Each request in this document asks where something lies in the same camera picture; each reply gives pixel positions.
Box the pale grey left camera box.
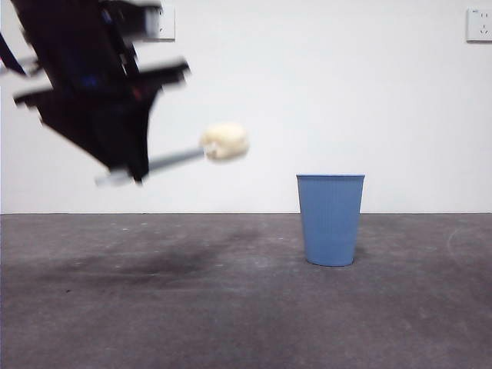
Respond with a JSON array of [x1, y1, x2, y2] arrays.
[[126, 3, 163, 39]]

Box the blue ribbed plastic cup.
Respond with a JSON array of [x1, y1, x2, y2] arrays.
[[295, 173, 366, 268]]

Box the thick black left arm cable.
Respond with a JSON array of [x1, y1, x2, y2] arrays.
[[0, 31, 26, 78]]

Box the white wall socket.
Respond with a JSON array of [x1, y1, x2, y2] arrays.
[[466, 7, 492, 43], [155, 6, 177, 42]]

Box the grey-handled sponge cup brush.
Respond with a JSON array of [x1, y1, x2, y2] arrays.
[[95, 121, 251, 188]]

